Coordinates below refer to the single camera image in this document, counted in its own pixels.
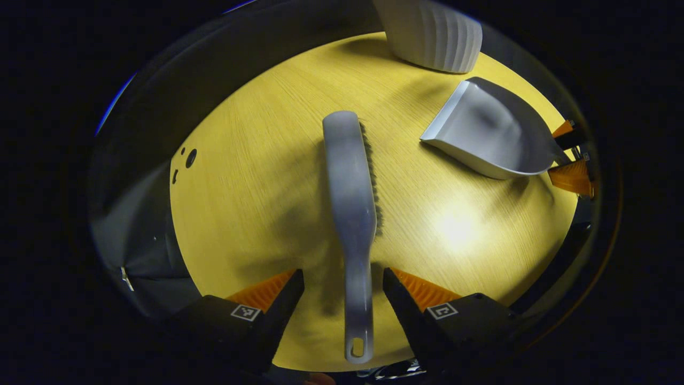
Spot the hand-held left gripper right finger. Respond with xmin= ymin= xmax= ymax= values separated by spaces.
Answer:
xmin=382 ymin=267 xmax=531 ymax=378

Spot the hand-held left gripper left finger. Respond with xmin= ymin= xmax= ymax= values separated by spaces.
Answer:
xmin=160 ymin=268 xmax=305 ymax=375

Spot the grey dustpan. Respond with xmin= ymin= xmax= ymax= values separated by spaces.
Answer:
xmin=420 ymin=76 xmax=571 ymax=180

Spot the small grey broom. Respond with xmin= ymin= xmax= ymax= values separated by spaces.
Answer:
xmin=322 ymin=111 xmax=384 ymax=365

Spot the grey ribbed garbage bin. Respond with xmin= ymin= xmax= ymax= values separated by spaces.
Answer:
xmin=373 ymin=0 xmax=483 ymax=74

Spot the yellow wooden desktop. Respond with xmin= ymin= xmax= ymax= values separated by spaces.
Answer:
xmin=170 ymin=32 xmax=580 ymax=372

